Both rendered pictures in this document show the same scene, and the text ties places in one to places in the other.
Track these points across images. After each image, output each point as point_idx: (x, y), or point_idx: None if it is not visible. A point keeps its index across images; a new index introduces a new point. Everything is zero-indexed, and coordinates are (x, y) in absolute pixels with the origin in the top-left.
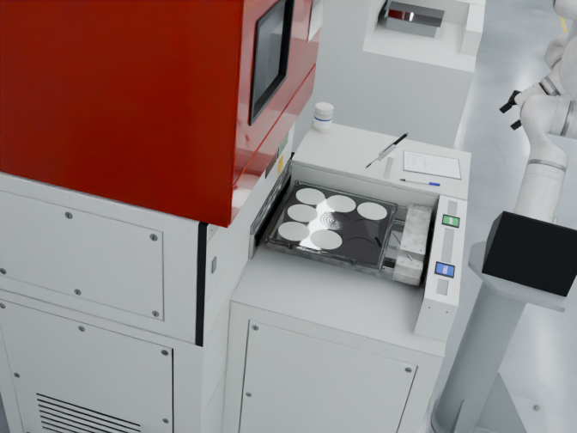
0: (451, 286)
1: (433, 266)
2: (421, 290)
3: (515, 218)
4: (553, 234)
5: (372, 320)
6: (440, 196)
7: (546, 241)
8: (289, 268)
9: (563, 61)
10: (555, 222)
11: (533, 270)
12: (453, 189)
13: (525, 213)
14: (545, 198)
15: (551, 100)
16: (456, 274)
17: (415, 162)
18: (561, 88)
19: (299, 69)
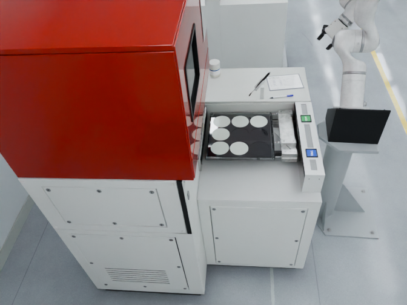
0: (318, 163)
1: (304, 152)
2: (299, 164)
3: (343, 111)
4: (366, 114)
5: (277, 189)
6: (295, 102)
7: (363, 119)
8: (223, 169)
9: (356, 11)
10: (364, 104)
11: (357, 134)
12: (301, 95)
13: (347, 104)
14: (358, 93)
15: (350, 33)
16: (318, 154)
17: (275, 83)
18: (352, 20)
19: (203, 61)
